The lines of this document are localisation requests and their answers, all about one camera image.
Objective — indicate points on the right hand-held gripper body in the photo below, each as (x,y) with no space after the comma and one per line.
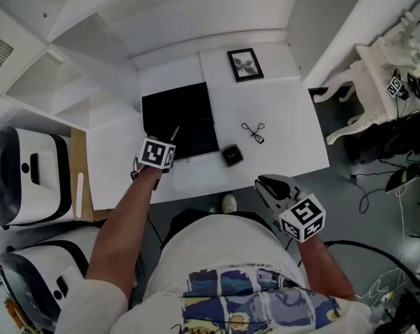
(302,218)

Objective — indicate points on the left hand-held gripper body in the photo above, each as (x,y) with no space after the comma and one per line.
(157,153)

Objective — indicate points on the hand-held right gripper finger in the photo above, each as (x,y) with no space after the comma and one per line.
(286,180)
(270,205)

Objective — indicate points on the black metal eyelash curler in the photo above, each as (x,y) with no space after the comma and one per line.
(257,137)

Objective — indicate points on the black box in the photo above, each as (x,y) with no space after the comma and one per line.
(182,106)

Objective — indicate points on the black gold-trimmed makeup compact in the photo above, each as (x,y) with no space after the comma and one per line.
(231,156)

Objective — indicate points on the person's right forearm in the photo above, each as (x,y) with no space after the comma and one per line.
(321,266)

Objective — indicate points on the person's left forearm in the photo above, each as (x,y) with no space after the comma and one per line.
(122,228)

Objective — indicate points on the white table top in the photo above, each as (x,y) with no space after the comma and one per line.
(282,151)

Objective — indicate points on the tall cardboard box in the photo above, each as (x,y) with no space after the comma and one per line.
(78,144)

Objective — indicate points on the person's right white shoe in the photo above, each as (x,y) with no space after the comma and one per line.
(229,204)

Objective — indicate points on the person in white shirt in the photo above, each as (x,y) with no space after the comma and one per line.
(230,256)

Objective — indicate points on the person's black trousers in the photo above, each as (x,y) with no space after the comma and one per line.
(185,221)

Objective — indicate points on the black oval chair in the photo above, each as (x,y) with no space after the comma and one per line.
(404,177)

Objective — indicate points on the white ornate vanity table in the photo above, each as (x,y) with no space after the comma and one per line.
(366,92)

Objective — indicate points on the white black robot housing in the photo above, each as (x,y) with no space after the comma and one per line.
(21,179)
(46,263)

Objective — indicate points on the spare gripper device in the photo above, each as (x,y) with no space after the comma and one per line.
(393,86)

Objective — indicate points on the black equipment pile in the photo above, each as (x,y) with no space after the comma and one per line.
(411,311)

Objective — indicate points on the black device on vanity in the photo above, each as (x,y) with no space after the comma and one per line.
(416,85)

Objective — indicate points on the white oval vanity mirror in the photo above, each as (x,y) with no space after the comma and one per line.
(418,30)

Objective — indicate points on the black picture frame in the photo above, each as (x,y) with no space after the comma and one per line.
(245,64)

